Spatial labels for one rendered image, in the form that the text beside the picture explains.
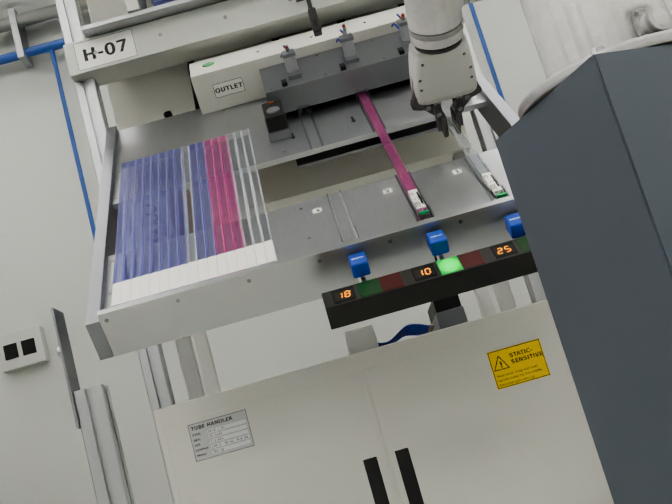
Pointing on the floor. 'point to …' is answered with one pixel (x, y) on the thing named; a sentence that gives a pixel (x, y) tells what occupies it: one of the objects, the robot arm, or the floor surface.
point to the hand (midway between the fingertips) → (449, 121)
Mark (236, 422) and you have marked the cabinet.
